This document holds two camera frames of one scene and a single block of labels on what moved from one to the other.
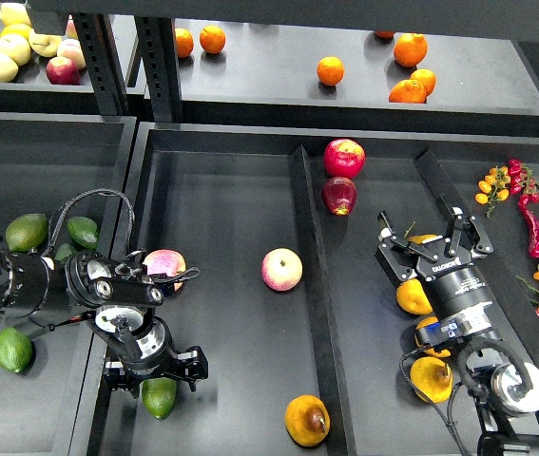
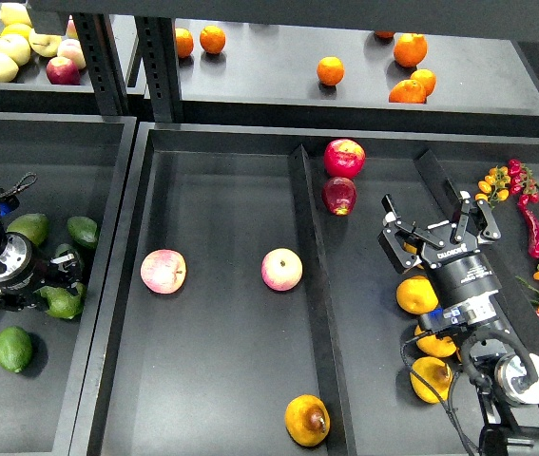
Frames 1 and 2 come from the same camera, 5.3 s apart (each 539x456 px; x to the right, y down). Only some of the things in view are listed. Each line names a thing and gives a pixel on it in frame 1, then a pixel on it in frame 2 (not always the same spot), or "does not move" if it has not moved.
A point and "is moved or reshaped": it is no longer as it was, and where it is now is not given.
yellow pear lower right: (433, 377) does not move
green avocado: (159, 395) is moved or reshaped
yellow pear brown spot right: (443, 352) does not move
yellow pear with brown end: (307, 420) does not move
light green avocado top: (27, 233) does not move
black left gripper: (160, 356) -> (21, 277)
